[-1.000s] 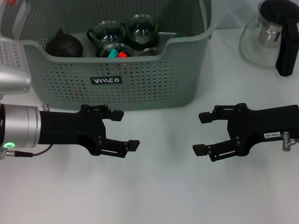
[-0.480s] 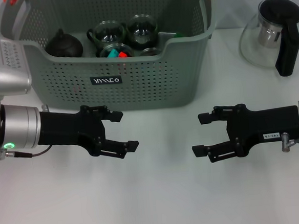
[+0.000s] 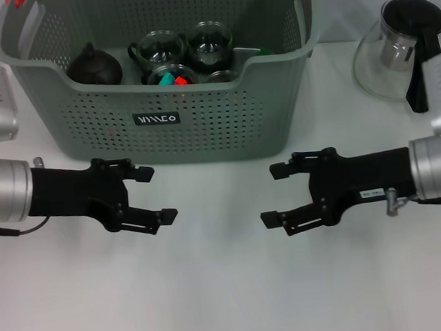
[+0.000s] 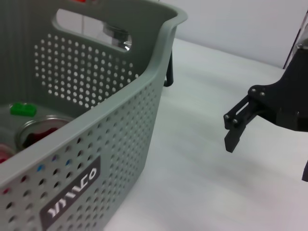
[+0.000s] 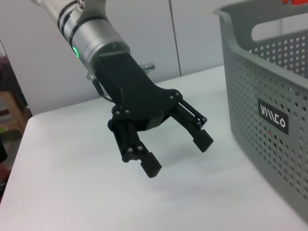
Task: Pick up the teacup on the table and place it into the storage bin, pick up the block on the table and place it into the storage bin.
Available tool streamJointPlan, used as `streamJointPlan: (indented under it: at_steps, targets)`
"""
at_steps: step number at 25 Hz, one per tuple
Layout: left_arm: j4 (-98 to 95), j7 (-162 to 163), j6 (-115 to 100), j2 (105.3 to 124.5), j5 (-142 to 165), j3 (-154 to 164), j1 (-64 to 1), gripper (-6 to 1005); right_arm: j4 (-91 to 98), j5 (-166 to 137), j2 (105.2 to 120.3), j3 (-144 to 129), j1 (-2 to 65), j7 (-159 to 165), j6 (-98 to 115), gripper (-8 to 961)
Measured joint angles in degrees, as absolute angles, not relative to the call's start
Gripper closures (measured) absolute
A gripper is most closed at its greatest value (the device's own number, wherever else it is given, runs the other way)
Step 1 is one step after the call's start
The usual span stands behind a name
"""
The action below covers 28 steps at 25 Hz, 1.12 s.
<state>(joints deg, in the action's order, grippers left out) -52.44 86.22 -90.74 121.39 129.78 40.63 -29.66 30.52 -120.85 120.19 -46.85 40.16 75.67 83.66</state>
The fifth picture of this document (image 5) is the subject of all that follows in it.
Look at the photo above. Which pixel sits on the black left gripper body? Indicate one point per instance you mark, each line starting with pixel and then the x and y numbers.
pixel 137 96

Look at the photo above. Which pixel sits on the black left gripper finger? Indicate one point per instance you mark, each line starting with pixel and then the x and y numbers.
pixel 197 130
pixel 134 146

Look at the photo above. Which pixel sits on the grey perforated storage bin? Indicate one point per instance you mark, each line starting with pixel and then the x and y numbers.
pixel 264 108

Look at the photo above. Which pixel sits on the wooden shelf unit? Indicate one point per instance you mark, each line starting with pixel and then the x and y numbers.
pixel 14 113

